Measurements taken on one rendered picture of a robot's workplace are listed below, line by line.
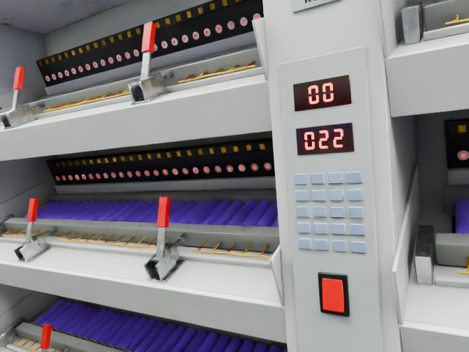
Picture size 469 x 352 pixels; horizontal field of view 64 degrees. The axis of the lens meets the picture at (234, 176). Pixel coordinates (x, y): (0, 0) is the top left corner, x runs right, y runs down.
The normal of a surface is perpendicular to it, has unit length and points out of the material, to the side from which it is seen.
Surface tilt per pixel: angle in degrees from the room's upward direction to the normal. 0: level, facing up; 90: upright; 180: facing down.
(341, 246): 90
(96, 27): 90
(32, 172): 90
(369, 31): 90
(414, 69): 110
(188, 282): 20
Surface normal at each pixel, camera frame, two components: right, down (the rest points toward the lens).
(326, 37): -0.52, 0.08
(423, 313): -0.25, -0.91
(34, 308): 0.85, -0.04
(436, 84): -0.46, 0.43
